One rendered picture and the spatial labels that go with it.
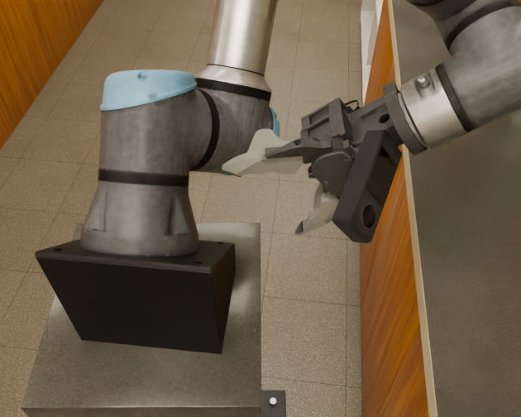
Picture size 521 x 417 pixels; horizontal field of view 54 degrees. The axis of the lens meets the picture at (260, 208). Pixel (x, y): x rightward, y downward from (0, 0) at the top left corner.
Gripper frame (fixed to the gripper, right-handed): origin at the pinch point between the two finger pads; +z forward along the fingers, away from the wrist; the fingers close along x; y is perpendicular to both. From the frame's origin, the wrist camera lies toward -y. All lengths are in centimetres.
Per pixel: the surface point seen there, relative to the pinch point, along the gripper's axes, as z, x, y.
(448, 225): -12.7, -37.4, 14.7
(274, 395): 65, -95, 19
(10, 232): 153, -33, 87
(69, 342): 35.0, -0.6, -7.1
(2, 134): 168, -18, 143
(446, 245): -11.7, -36.5, 10.4
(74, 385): 33.0, -1.8, -13.5
